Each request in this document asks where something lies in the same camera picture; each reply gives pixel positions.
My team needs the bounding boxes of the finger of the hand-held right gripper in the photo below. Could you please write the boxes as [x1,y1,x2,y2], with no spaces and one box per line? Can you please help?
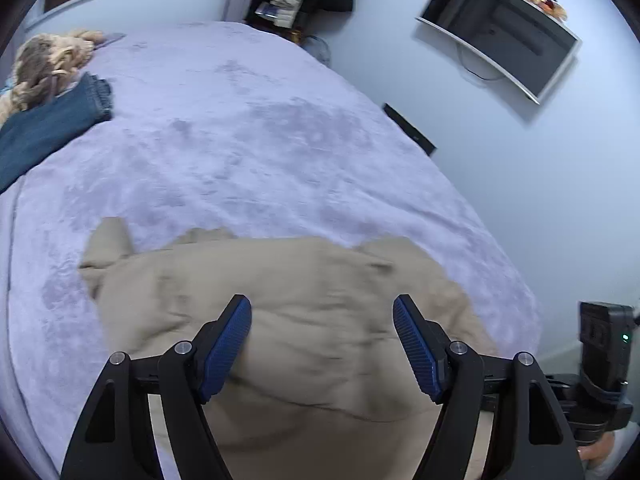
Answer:
[544,373,583,406]

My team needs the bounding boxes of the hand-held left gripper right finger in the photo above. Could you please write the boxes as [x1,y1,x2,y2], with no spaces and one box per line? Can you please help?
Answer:
[392,294,586,480]

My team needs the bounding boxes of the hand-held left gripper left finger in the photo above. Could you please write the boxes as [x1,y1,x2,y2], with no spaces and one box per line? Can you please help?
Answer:
[60,294,253,480]

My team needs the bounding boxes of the beige puffer jacket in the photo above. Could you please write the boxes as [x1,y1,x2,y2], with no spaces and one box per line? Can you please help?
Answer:
[78,216,501,480]

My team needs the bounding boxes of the person's right forearm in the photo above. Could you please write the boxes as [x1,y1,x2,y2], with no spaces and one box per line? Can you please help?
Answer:
[587,427,640,480]

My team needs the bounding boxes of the person's right hand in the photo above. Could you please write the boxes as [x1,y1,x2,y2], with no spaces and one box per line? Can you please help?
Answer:
[576,432,618,468]

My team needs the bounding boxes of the lavender plush blanket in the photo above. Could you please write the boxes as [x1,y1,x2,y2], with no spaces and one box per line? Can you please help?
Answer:
[0,21,543,480]

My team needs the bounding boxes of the black rectangular bar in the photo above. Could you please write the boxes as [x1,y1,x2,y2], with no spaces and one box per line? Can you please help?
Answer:
[382,103,437,156]

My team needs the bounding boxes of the blue jeans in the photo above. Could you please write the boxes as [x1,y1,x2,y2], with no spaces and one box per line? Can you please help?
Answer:
[0,71,113,195]

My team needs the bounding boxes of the beige brown fleece garment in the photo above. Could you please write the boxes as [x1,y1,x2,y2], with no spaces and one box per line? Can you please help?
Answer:
[0,31,107,126]

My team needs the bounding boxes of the small orange figurine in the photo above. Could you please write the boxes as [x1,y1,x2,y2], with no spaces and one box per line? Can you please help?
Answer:
[537,0,569,20]

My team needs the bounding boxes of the black television cable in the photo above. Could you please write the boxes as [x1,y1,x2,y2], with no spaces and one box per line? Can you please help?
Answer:
[457,42,506,82]

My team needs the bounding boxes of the wall-mounted television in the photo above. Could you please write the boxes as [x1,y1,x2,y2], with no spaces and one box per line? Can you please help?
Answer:
[415,0,582,106]

